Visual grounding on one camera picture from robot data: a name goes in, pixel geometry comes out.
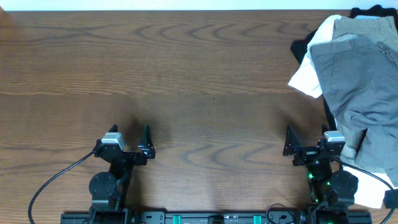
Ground dark grey shorts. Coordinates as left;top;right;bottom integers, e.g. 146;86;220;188
310;36;397;185

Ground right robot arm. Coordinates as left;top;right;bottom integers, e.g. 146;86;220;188
282;125;359;223

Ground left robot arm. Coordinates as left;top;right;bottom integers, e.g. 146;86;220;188
89;125;155;223

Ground white garment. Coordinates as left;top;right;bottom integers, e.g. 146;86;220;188
288;15;342;98

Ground black garment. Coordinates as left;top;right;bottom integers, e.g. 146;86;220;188
290;4;397;64

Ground khaki shorts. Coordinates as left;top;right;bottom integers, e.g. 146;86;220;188
332;16;397;51

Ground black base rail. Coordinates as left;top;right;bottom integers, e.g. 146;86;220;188
60;211;373;224

